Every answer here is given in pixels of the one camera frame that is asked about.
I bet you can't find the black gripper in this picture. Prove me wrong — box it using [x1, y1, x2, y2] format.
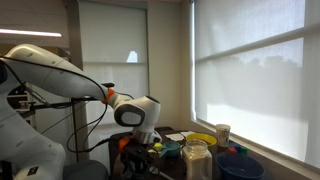
[123, 142, 159, 178]

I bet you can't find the round dark wooden table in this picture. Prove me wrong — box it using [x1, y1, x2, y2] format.
[109, 126, 268, 180]

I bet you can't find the teal measuring cup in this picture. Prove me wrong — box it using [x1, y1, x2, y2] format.
[158, 140, 182, 159]

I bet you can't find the white paper napkin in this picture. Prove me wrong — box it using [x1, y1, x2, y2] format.
[179, 130, 196, 138]
[165, 132, 185, 142]

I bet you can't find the glass jar with white powder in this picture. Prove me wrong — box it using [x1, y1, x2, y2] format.
[182, 139, 214, 180]

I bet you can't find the grey rounded cushion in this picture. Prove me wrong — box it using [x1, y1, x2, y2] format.
[63, 159, 110, 180]

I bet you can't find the yellow plastic bowl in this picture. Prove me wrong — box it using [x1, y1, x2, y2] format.
[185, 133, 218, 150]

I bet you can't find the black tripod stand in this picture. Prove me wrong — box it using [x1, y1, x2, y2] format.
[19, 95, 103, 163]

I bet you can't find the dark blue bowl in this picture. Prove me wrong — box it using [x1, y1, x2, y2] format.
[215, 152, 266, 180]

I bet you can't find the narrow white roller blind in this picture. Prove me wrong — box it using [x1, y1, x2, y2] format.
[78, 1, 150, 134]

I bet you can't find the large white roller blind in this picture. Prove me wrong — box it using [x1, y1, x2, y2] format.
[194, 0, 320, 169]

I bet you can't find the shelf unit with items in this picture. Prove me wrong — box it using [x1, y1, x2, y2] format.
[5, 84, 38, 134]

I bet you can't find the long ceiling light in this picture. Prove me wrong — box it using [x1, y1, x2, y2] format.
[0, 28, 63, 38]

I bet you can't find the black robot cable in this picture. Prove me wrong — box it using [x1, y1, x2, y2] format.
[66, 102, 117, 154]

